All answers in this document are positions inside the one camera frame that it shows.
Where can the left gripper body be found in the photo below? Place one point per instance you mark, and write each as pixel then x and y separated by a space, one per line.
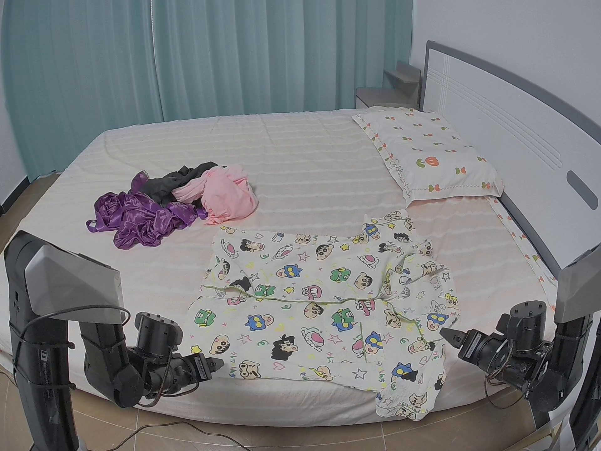
pixel 181 369

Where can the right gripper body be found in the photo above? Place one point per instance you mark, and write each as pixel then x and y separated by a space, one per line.
pixel 483 348

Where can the white printed pyjama top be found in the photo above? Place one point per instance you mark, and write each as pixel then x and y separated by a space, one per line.
pixel 305 308

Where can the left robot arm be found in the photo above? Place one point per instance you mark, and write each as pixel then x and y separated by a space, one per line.
pixel 70 280

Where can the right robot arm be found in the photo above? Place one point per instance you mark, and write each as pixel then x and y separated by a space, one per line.
pixel 577 294

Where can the bed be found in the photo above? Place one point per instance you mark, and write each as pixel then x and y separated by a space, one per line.
pixel 305 158

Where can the white printed pillowcase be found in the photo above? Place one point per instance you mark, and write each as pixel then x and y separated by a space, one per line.
pixel 516 233

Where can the purple satin garment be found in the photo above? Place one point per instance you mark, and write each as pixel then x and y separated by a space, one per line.
pixel 136 226

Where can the pink garment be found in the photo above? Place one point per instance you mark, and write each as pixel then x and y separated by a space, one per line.
pixel 230 200

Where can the dark grey garment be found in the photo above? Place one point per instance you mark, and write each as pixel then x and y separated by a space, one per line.
pixel 164 186

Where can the white printed pillow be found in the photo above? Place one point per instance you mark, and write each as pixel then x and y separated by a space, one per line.
pixel 422 153

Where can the grey bedside table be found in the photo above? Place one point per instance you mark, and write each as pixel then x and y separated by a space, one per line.
pixel 375 96

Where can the blue-green curtain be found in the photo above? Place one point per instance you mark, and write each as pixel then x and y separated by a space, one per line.
pixel 234 40

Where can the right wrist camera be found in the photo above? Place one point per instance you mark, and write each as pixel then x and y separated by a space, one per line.
pixel 505 323

